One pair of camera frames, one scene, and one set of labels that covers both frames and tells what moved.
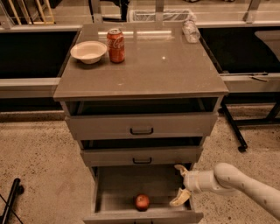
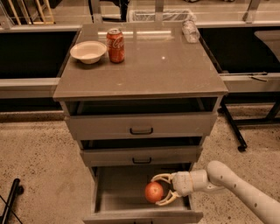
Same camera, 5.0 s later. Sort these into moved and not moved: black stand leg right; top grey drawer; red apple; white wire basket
Moved: red apple
Not moved: black stand leg right; white wire basket; top grey drawer
